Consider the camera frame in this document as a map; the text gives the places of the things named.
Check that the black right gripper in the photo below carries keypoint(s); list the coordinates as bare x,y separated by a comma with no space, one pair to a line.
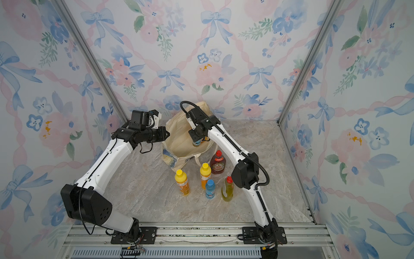
195,137

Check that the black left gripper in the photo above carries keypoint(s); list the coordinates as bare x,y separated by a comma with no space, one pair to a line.
163,132

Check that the small blue bottle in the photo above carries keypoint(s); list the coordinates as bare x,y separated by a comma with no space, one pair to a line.
210,189
199,142

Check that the dark red soap bottle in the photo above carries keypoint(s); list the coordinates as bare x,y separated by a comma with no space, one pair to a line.
218,163

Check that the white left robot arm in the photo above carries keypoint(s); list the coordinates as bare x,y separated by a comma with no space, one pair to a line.
84,199

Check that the green soap bottle red cap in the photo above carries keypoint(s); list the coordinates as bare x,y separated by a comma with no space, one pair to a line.
228,189

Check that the orange bottle yellow cap right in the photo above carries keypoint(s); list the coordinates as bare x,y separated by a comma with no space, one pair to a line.
205,173

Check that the orange bottle yellow cap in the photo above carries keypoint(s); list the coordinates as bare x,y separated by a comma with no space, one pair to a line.
181,179
205,173

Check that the orange bottle yellow cap left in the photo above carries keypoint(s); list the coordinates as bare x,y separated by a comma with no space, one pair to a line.
181,179

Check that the small blue bottle front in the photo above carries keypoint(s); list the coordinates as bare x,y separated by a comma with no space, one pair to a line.
210,189

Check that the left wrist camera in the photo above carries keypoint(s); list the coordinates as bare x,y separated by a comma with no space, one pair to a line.
141,120

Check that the aluminium corner post right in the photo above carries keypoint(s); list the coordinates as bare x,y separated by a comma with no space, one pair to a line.
328,21

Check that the aluminium corner post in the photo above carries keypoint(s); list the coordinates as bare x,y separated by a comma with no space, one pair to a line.
92,62
328,21

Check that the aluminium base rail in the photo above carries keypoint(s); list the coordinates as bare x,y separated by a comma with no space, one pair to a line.
199,241

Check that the aluminium corner post left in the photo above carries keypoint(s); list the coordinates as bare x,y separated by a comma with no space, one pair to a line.
92,62

